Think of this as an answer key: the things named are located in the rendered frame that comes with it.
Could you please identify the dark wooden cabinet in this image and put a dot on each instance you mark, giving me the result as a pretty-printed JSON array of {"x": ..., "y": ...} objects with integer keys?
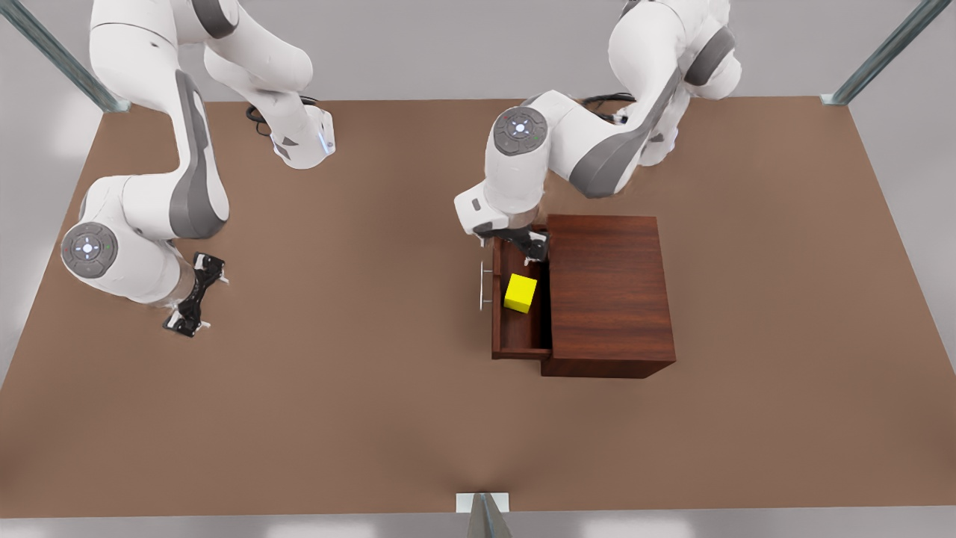
[{"x": 609, "y": 299}]

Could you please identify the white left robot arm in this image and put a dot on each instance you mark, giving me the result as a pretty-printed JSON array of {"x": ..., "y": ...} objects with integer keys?
[{"x": 597, "y": 149}]

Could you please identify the yellow cube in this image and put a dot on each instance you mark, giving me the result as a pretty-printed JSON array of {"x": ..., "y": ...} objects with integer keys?
[{"x": 520, "y": 293}]

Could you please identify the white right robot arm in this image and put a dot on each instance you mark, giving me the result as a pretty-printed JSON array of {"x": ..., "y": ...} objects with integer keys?
[{"x": 142, "y": 202}]

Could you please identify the silver frame post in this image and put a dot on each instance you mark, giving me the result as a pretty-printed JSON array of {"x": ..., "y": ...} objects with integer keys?
[
  {"x": 885, "y": 52},
  {"x": 60, "y": 58},
  {"x": 485, "y": 515}
]

